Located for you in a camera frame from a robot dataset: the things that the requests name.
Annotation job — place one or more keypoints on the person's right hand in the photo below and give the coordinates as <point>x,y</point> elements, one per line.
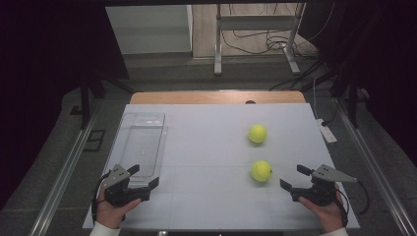
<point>326,216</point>

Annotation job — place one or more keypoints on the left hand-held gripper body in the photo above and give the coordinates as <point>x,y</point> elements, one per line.
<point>122,191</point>

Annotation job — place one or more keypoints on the dark curtain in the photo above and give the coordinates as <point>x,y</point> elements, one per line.
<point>387,65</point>
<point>39,65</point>

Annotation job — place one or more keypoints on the white cabinet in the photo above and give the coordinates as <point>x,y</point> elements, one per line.
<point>150,29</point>

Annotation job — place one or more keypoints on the aluminium rail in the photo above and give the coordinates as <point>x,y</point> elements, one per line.
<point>377,173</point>
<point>65,177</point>

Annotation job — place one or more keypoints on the white metal stand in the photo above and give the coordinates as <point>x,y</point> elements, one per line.
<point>255,22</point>

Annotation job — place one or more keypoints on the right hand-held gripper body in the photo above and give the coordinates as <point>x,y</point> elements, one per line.
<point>319,193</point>

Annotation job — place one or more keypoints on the black metal stand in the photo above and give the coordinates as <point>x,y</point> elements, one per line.
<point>352,101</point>
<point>85,98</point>

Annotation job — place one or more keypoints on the wooden table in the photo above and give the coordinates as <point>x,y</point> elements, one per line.
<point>196,97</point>

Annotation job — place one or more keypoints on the dark round table grommet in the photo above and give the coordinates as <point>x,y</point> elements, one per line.
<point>250,102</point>

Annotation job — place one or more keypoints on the white power strip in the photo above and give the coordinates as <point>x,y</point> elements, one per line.
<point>327,131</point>

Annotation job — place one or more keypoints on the yellow tennis ball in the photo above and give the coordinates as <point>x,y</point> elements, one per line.
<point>261,171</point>
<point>257,133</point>

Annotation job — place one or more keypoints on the clear plastic container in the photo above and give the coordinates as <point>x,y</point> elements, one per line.
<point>144,144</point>

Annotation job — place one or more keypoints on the black floor frame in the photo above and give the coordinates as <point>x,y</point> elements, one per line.
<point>95,140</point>

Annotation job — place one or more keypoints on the person's left hand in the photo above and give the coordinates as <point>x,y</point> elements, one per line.
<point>109,214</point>

